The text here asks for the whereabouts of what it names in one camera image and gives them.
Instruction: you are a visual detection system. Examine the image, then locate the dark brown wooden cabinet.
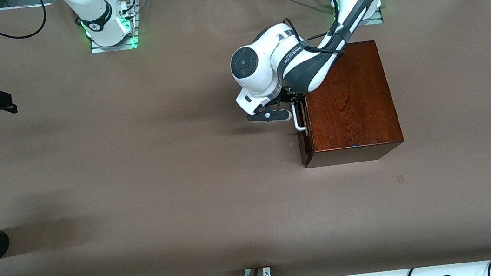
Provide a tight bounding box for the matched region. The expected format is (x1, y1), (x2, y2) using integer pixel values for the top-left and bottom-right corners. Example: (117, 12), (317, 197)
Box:
(290, 38), (406, 169)

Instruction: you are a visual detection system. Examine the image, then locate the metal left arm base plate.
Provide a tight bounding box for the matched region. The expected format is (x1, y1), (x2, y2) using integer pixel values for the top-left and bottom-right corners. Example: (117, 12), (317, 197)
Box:
(331, 0), (385, 29)

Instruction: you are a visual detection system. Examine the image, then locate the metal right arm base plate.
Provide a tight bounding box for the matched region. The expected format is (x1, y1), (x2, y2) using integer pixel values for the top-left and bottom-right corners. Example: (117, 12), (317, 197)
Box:
(85, 0), (142, 55)

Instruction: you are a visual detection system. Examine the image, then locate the wooden drawer with white handle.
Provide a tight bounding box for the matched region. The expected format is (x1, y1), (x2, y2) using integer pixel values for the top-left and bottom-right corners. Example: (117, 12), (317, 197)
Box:
(291, 98), (317, 166)

